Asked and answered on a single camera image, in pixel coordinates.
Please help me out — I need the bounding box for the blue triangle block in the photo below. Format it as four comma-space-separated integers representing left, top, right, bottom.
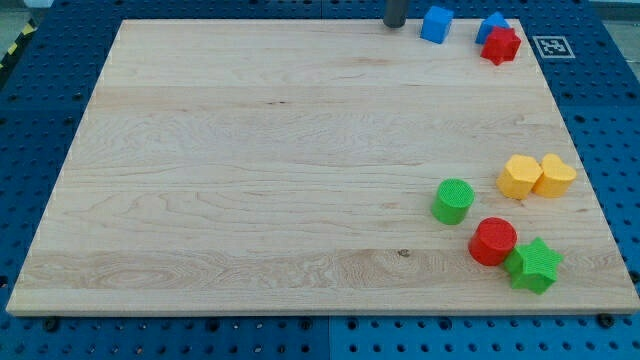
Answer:
475, 11, 510, 45

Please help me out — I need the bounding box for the blue cube block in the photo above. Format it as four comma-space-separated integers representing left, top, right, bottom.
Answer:
420, 6, 454, 44

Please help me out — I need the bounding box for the green cylinder block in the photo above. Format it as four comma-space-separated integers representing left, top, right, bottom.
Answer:
431, 178, 475, 225

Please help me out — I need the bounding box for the wooden board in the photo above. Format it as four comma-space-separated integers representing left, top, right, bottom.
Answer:
7, 19, 639, 317

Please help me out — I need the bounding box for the red cylinder block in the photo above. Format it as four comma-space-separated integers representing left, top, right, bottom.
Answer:
468, 217, 518, 266

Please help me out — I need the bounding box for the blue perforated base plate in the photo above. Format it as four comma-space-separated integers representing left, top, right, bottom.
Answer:
1, 1, 639, 359

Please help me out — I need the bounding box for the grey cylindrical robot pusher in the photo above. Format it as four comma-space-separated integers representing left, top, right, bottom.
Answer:
383, 0, 409, 28

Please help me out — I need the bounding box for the yellow hexagon block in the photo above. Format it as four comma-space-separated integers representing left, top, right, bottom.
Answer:
496, 154, 542, 200

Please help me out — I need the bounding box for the white fiducial marker tag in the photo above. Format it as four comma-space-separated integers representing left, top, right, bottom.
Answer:
532, 35, 575, 59

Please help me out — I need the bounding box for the red star block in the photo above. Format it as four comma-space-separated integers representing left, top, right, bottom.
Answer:
480, 26, 521, 66

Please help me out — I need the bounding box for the green star block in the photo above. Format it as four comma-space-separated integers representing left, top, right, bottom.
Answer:
503, 237, 564, 295

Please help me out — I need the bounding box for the yellow heart block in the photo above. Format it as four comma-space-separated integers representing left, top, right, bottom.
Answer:
532, 153, 577, 198

